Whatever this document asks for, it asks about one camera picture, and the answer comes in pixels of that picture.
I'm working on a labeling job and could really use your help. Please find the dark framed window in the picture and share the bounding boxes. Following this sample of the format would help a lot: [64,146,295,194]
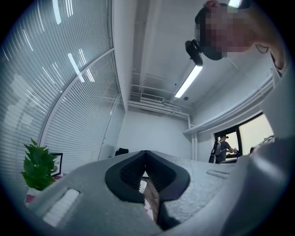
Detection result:
[213,112,276,165]

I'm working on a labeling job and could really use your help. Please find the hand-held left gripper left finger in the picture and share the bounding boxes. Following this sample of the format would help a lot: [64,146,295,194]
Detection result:
[26,150,163,236]

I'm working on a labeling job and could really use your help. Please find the person's light shirt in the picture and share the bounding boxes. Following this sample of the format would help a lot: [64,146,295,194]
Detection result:
[254,42,291,141]

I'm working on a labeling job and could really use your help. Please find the white ceiling pipes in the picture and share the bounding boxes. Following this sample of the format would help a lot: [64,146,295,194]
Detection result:
[128,73,275,135]

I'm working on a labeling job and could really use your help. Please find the person's head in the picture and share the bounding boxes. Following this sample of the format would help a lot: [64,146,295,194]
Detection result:
[195,0,284,70]

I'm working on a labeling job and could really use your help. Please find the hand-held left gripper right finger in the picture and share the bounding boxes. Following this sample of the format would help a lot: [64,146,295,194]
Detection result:
[144,150,238,232]

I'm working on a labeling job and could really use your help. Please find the white air conditioner vent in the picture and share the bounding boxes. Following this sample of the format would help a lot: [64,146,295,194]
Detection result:
[140,92,165,104]

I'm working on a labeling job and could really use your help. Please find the black head-mounted camera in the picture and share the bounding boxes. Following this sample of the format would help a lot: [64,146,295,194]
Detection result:
[185,39,204,66]

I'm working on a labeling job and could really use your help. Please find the potted green plant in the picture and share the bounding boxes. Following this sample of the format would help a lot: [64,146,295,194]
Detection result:
[20,138,57,192]

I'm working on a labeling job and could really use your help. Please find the black framed sign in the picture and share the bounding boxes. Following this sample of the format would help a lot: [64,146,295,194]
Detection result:
[49,152,64,177]

